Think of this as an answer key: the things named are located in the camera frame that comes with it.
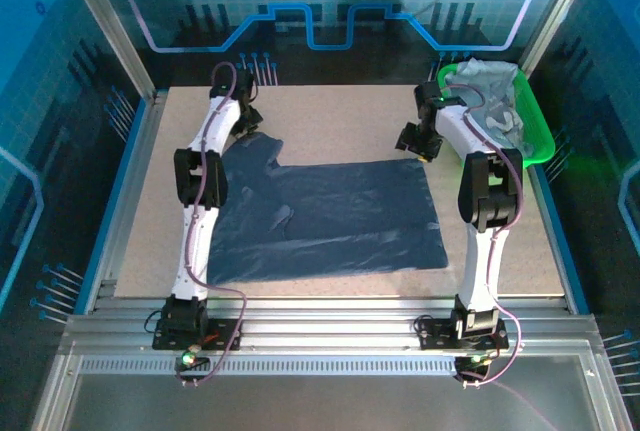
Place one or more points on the dark blue t-shirt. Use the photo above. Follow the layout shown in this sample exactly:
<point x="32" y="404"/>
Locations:
<point x="325" y="211"/>

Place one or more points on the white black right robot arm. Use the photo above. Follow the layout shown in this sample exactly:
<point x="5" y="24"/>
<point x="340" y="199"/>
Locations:
<point x="487" y="191"/>

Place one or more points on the crumpled grey t-shirt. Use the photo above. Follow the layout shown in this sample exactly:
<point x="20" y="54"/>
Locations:
<point x="495" y="96"/>

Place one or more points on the green plastic basket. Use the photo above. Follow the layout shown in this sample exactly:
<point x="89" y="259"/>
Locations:
<point x="542" y="138"/>

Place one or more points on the black connector box green light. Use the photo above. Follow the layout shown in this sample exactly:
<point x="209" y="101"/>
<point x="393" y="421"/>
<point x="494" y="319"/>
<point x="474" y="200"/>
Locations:
<point x="190" y="362"/>
<point x="472" y="365"/>

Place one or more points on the slotted metal strip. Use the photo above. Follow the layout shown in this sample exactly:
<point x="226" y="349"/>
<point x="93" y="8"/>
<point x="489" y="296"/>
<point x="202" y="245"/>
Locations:
<point x="300" y="366"/>

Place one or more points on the grey metal tray panel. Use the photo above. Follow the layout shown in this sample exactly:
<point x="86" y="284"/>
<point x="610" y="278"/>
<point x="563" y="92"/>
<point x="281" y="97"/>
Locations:
<point x="325" y="406"/>

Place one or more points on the aluminium corner post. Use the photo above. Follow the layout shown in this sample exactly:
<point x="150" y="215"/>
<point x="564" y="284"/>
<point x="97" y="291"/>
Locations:
<point x="110" y="26"/>
<point x="555" y="11"/>

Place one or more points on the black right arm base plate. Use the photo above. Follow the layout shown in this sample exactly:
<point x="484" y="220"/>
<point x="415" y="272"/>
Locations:
<point x="435" y="336"/>

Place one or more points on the aluminium frame rail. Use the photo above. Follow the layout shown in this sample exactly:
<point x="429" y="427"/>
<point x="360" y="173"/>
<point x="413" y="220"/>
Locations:
<point x="325" y="326"/>

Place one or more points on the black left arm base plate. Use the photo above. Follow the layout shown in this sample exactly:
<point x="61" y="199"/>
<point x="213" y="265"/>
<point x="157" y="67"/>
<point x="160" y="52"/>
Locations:
<point x="225" y="333"/>

